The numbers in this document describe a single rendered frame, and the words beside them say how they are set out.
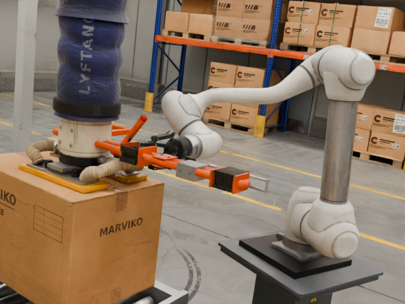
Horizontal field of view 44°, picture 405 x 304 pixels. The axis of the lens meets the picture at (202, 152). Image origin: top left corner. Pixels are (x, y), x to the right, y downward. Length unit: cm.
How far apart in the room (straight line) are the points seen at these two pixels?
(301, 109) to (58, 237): 906
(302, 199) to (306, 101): 837
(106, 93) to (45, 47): 1087
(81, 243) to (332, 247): 87
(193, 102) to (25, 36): 302
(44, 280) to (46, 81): 1087
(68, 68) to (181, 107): 44
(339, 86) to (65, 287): 110
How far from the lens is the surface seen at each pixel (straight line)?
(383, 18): 866
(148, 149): 157
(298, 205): 204
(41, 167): 179
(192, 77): 1182
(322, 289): 196
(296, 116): 1046
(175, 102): 186
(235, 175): 134
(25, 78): 474
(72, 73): 166
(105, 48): 166
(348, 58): 176
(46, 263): 169
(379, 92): 996
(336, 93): 179
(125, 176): 175
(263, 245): 217
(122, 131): 194
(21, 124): 480
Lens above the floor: 157
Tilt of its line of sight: 12 degrees down
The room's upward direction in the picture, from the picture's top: 7 degrees clockwise
